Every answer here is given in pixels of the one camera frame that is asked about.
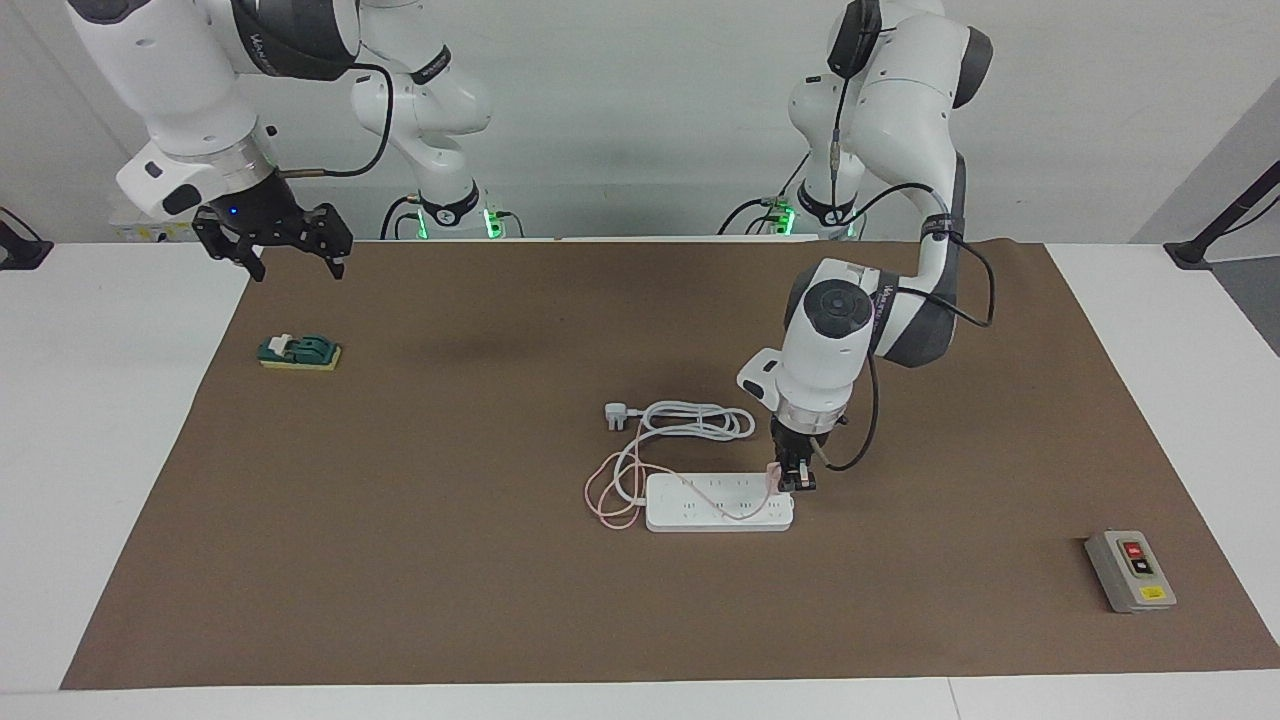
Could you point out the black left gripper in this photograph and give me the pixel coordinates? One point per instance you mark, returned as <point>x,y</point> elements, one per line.
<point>798,440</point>

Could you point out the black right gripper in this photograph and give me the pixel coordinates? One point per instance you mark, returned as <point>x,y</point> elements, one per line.
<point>270,218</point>

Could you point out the pink charger block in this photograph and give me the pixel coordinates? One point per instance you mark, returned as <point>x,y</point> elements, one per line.
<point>772,476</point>

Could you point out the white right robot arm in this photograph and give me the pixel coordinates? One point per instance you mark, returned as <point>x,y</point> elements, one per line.
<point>170,70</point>

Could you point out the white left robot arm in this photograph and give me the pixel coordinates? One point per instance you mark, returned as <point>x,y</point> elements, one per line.
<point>900,120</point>

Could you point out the white power strip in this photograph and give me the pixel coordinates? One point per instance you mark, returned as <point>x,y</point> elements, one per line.
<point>700,505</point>

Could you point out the white background boxes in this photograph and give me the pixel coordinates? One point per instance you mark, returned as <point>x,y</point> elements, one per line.
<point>150,228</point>

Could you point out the brown table mat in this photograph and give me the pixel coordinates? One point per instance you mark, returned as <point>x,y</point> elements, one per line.
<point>640,620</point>

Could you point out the black clamp stand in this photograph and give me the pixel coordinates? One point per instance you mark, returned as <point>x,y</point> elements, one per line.
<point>20,250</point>

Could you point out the black angled pole stand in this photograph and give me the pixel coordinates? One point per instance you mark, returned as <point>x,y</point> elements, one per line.
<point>1225,215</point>

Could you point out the green knife switch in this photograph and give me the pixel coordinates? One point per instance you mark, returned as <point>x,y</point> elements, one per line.
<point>300,352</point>

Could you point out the grey on-off switch box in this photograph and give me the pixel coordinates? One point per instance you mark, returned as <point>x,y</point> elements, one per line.
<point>1130,572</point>

